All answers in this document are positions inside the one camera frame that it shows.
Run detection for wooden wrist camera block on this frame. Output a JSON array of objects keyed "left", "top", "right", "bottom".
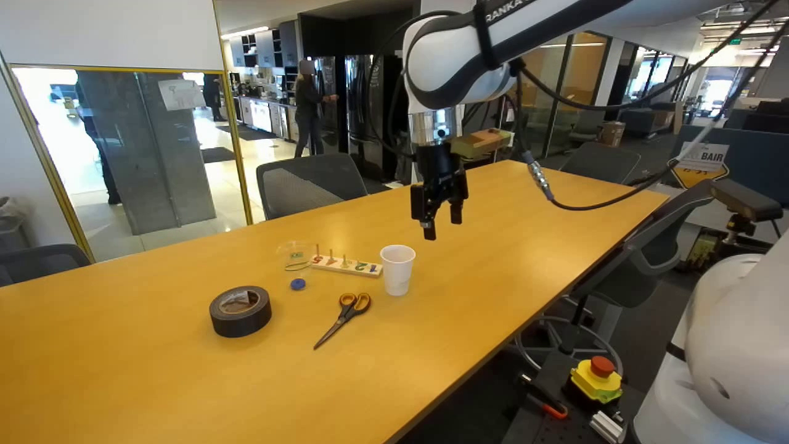
[{"left": 450, "top": 128, "right": 511, "bottom": 163}]

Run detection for clear plastic cup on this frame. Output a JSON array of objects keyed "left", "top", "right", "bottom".
[{"left": 278, "top": 239, "right": 307, "bottom": 272}]

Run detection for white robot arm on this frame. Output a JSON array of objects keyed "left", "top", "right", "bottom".
[{"left": 401, "top": 0, "right": 628, "bottom": 239}]

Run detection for round blue block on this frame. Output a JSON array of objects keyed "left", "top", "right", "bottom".
[{"left": 288, "top": 280, "right": 306, "bottom": 292}]

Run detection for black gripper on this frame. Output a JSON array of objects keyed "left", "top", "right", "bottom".
[{"left": 411, "top": 144, "right": 468, "bottom": 239}]

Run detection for yellow red emergency stop button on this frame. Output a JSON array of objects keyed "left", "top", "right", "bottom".
[{"left": 569, "top": 356, "right": 621, "bottom": 404}]

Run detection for orange handled scissors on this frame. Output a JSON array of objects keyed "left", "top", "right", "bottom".
[{"left": 316, "top": 294, "right": 373, "bottom": 349}]

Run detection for dark chair at left edge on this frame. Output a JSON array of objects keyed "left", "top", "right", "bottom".
[{"left": 0, "top": 245, "right": 91, "bottom": 287}]

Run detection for dark office chair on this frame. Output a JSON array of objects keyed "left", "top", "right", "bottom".
[{"left": 257, "top": 153, "right": 368, "bottom": 220}]

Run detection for black tape roll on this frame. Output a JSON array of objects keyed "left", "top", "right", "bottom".
[{"left": 210, "top": 287, "right": 272, "bottom": 338}]

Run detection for white paper cup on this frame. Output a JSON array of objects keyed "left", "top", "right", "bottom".
[{"left": 379, "top": 245, "right": 417, "bottom": 297}]

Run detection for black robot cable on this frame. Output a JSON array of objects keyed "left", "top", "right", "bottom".
[{"left": 507, "top": 0, "right": 789, "bottom": 216}]

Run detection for grey office chair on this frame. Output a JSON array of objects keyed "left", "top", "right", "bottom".
[{"left": 516, "top": 182, "right": 712, "bottom": 370}]

